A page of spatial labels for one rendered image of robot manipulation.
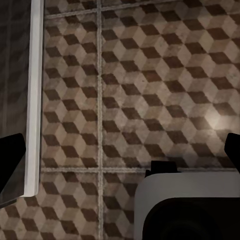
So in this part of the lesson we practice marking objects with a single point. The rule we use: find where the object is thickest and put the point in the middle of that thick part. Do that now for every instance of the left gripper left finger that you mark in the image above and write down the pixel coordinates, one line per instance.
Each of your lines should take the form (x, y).
(12, 150)

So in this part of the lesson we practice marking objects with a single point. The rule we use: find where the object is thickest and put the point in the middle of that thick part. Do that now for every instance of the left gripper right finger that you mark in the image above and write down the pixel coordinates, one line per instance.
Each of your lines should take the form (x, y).
(232, 149)

